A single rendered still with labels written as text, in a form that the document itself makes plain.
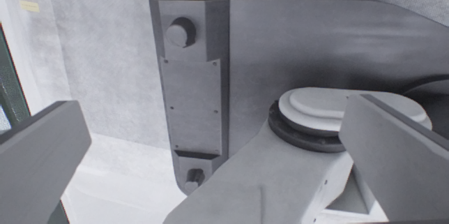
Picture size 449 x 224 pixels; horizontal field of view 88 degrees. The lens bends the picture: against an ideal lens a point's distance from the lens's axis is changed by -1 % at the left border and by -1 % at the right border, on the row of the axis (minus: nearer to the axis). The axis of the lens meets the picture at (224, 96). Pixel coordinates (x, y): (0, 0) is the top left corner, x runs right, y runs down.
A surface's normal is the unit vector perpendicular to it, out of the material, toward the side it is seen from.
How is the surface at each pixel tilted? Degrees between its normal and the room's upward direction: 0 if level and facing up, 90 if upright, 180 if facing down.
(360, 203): 90
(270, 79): 0
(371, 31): 0
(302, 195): 90
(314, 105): 90
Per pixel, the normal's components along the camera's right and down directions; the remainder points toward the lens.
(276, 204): 0.00, -0.88
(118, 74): -0.16, 0.47
